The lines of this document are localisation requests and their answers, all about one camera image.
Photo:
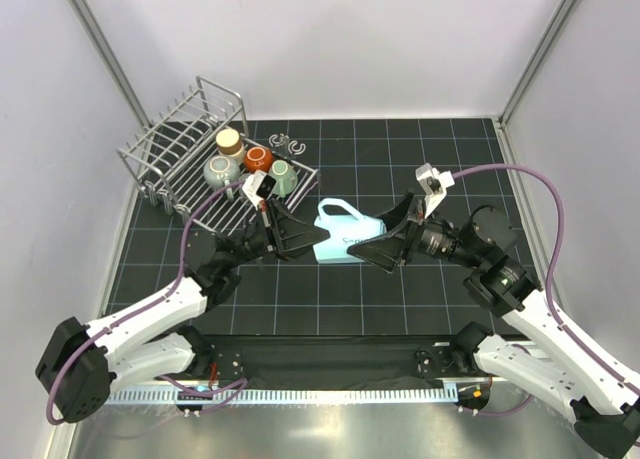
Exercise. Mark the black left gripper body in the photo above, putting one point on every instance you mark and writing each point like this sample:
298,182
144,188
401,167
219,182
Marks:
258,239

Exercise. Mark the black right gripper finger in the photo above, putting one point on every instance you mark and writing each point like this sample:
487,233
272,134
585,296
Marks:
396,220
386,251

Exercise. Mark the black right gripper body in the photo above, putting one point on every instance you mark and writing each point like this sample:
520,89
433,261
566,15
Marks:
431,237

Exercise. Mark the light blue cup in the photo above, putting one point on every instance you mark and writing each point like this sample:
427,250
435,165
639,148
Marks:
347,226

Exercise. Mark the mint green mug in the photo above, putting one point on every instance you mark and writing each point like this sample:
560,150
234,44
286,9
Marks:
284,176

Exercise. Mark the grey ceramic mug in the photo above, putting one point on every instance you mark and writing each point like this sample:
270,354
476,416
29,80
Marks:
220,171

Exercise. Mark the orange glazed ceramic mug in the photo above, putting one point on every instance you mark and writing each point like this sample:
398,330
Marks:
258,158

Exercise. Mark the cream cup with cork band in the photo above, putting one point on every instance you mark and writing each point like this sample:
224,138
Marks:
229,142

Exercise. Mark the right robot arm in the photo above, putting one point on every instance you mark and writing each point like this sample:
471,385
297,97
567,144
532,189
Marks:
594,391

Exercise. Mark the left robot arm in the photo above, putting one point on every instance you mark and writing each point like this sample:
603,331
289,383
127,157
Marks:
83,363

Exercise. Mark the grey rack hook back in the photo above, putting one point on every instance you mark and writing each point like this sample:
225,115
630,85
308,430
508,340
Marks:
285,147

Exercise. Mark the grey metal dish rack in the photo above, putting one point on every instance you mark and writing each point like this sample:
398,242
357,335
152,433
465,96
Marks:
166,160

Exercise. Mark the black grid mat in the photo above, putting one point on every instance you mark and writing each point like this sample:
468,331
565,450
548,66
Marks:
370,164

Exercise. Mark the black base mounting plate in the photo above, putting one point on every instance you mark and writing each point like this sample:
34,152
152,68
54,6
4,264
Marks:
342,363

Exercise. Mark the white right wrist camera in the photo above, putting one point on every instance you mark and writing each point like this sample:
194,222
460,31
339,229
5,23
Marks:
435,185

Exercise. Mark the white slotted cable duct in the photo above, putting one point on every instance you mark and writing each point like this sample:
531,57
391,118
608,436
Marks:
165,394

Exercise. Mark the aluminium frame post left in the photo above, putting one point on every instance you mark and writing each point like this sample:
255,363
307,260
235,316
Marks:
101,44

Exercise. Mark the aluminium frame post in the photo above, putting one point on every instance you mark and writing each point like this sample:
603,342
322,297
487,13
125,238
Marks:
101,44
545,45

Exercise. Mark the aluminium frame post right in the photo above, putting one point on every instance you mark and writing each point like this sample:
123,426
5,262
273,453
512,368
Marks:
545,45

